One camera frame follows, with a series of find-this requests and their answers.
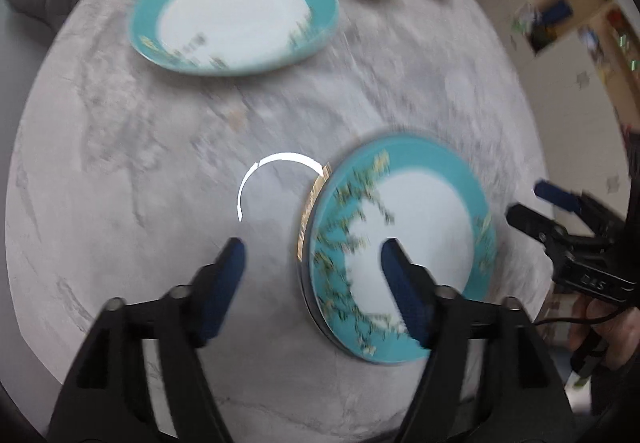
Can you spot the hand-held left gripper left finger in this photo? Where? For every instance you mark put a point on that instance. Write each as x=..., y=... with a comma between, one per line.
x=225, y=283

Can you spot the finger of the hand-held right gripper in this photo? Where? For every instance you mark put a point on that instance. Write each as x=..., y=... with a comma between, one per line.
x=532, y=223
x=555, y=195

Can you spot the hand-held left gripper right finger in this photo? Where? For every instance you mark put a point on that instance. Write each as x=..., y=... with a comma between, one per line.
x=402, y=288

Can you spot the teal floral plate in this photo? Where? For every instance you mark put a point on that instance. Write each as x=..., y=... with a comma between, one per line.
x=230, y=23
x=425, y=203

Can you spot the person's right hand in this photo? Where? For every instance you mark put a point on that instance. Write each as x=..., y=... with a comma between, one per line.
x=620, y=333

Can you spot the white and wood cabinet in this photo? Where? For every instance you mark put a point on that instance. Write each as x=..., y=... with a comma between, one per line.
x=575, y=13

